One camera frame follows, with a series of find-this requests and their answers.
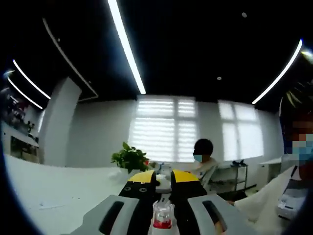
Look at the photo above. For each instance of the narrow window with blinds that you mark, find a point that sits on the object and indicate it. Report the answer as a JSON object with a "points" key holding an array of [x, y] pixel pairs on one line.
{"points": [[242, 129]]}

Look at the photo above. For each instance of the white bottle red band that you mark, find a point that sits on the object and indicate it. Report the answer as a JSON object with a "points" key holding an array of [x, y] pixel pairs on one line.
{"points": [[162, 222]]}

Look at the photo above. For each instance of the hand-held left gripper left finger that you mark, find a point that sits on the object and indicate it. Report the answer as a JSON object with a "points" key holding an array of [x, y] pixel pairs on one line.
{"points": [[110, 215]]}

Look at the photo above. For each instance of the potted green plant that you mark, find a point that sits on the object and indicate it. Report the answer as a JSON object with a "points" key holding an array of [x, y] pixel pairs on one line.
{"points": [[129, 157]]}

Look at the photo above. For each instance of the wide window with blinds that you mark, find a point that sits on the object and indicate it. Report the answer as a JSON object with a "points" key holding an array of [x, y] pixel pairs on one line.
{"points": [[161, 129]]}

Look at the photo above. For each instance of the long ceiling strip light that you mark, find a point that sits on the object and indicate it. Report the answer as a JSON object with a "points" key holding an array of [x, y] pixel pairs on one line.
{"points": [[127, 46]]}

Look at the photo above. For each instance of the short ceiling strip light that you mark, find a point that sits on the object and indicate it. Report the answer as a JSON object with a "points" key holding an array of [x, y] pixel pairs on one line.
{"points": [[278, 73]]}

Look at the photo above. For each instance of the person's left hand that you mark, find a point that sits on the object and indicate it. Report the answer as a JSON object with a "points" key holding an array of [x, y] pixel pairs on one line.
{"points": [[221, 226]]}

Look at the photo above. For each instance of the operator with blue mask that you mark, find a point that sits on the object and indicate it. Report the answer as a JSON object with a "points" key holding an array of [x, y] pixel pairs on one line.
{"points": [[259, 200]]}

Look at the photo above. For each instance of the curved ceiling strip light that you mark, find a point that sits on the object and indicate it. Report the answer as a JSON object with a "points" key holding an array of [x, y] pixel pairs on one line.
{"points": [[24, 94], [31, 79]]}

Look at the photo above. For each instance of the grey chest-worn device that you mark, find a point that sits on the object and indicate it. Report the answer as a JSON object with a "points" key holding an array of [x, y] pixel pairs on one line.
{"points": [[293, 198]]}

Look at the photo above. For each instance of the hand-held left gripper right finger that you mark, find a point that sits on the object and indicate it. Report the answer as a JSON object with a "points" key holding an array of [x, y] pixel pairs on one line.
{"points": [[195, 210]]}

